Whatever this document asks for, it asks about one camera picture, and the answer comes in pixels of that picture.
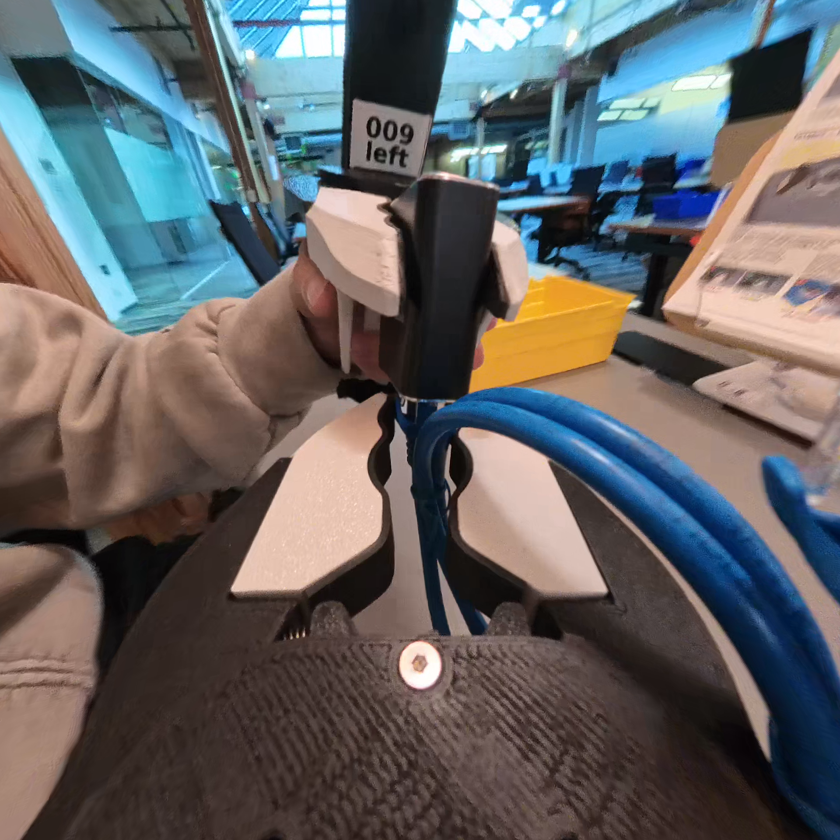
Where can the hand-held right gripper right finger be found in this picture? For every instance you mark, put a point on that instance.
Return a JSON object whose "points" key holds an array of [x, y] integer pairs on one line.
{"points": [[525, 525]]}

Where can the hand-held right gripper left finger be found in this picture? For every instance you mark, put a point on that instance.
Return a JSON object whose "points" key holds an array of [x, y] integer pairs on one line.
{"points": [[321, 512]]}

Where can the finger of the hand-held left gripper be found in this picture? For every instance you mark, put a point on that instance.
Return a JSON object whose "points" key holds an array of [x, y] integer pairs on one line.
{"points": [[508, 275], [354, 249]]}

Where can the black ethernet splitter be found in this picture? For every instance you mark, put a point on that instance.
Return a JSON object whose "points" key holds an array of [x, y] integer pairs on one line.
{"points": [[446, 289]]}

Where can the person's left forearm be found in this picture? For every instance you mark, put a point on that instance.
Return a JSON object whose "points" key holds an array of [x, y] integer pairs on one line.
{"points": [[131, 394]]}

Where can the person's left hand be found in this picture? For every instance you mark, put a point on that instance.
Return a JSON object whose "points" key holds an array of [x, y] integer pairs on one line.
{"points": [[318, 308]]}

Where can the yellow plastic bin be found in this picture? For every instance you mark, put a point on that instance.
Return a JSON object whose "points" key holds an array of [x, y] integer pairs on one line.
{"points": [[558, 328]]}

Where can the black office chair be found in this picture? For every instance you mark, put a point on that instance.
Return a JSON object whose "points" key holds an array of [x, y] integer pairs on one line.
{"points": [[246, 243]]}

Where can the blue plastic bin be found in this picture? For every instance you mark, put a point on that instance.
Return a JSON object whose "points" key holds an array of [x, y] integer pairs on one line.
{"points": [[686, 205]]}

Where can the white stand base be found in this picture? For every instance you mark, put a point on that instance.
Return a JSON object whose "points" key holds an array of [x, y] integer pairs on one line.
{"points": [[754, 394]]}

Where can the printed instruction sheet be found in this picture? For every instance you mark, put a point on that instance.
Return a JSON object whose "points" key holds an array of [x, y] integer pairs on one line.
{"points": [[774, 249]]}

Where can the rounded cardboard panel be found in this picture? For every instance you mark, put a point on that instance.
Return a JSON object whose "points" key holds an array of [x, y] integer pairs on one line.
{"points": [[748, 151]]}

